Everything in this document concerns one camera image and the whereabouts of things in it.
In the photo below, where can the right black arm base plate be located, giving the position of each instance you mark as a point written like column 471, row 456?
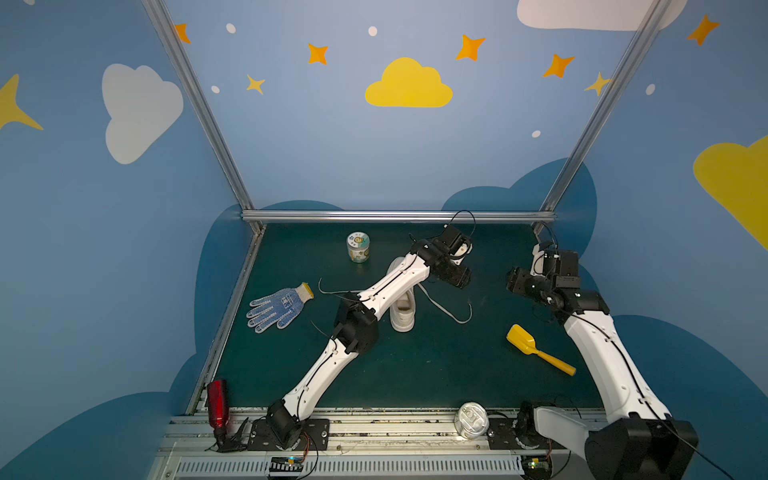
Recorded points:
column 504, row 434

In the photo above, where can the small circuit board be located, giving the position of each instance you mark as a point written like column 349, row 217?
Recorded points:
column 536, row 468
column 284, row 468

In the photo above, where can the aluminium frame right post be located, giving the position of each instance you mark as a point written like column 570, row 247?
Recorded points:
column 633, row 56

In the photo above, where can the aluminium frame left post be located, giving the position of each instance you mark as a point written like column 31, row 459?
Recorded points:
column 162, row 22

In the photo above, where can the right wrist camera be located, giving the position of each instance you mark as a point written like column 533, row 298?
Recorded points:
column 539, row 253

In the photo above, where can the left small circuit board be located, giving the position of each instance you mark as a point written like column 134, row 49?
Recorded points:
column 284, row 468

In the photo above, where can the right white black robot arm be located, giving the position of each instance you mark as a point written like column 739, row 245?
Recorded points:
column 641, row 439

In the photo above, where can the white shoelace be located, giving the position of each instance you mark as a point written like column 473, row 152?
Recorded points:
column 424, row 291

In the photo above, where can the white sneaker shoe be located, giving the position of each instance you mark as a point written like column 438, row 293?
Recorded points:
column 402, row 312

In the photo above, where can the red bottle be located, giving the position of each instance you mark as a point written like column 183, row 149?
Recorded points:
column 217, row 404

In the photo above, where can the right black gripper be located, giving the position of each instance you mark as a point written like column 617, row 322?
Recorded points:
column 519, row 282

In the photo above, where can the aluminium frame post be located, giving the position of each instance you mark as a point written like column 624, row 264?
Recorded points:
column 633, row 56
column 162, row 22

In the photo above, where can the aluminium front rail base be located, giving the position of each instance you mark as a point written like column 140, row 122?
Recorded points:
column 363, row 444

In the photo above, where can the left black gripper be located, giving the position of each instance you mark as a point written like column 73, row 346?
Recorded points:
column 452, row 275

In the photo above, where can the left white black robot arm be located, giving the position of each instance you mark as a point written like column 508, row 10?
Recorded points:
column 356, row 328

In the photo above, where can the yellow plastic scoop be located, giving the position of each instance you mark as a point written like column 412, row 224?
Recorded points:
column 525, row 343

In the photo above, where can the round sunflower label canister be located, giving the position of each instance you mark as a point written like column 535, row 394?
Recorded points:
column 358, row 246

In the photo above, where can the right small circuit board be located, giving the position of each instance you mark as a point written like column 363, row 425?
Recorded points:
column 536, row 468

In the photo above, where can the blue dotted work glove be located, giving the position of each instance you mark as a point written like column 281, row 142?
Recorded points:
column 279, row 309

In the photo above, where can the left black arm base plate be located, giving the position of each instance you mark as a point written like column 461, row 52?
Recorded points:
column 314, row 433

